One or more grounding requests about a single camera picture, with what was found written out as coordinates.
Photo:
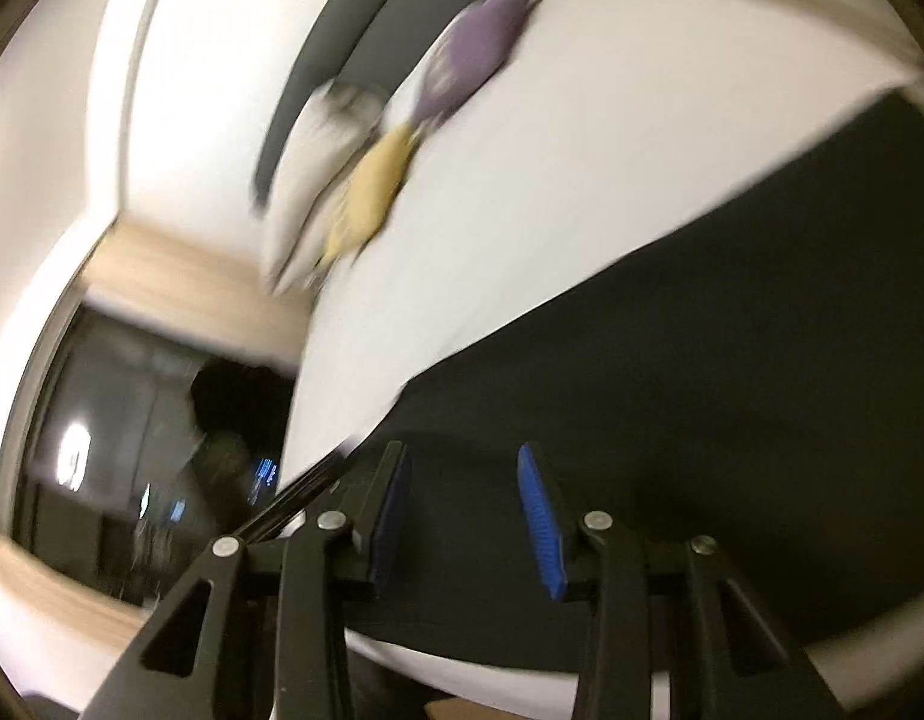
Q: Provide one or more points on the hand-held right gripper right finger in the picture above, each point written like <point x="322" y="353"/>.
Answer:
<point x="541" y="517"/>

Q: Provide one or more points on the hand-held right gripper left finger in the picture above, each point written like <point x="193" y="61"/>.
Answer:
<point x="391" y="517"/>

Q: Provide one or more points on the dark window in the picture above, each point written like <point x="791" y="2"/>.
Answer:
<point x="139" y="457"/>

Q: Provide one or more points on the yellow cloth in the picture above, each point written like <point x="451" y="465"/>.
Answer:
<point x="368" y="191"/>

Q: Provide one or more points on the white bed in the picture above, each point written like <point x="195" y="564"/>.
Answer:
<point x="582" y="180"/>

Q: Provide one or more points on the white pillow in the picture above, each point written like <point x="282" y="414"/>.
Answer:
<point x="312" y="180"/>

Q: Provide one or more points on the dark headboard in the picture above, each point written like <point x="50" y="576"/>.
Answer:
<point x="334" y="52"/>

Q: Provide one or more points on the purple cloth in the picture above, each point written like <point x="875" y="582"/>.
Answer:
<point x="473" y="52"/>

